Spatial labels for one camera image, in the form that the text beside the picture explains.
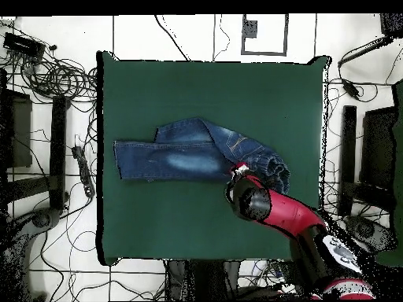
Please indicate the black power adapter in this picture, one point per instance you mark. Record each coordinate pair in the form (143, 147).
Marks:
(350, 88)

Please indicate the black power strip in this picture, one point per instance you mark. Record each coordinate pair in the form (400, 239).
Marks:
(83, 170)

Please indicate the black corner box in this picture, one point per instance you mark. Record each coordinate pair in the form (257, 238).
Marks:
(392, 23)

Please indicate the dark green table cloth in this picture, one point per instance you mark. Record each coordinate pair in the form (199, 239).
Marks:
(189, 220)

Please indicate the grey rectangular frame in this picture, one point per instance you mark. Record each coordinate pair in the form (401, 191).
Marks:
(264, 53)

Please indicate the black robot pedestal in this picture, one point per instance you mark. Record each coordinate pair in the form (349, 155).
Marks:
(201, 280)

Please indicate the black rod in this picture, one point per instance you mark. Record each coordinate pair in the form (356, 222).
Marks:
(362, 52)

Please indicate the black stand bar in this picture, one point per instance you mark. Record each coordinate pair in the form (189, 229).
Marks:
(348, 157)
(58, 151)

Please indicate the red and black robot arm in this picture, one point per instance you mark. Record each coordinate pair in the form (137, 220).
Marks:
(283, 214)

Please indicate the black flat device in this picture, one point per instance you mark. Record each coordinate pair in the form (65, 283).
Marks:
(285, 270)

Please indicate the dark flat panel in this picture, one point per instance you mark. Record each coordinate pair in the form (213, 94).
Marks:
(19, 132)
(377, 148)

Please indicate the black electronics box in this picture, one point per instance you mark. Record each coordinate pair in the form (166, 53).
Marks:
(23, 45)

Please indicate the blue denim jeans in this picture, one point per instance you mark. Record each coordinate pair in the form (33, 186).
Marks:
(176, 157)

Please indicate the grey square plate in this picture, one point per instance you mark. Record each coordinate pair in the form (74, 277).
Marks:
(250, 29)

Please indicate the grey stand base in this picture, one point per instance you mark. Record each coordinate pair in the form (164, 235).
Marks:
(42, 218)
(368, 229)

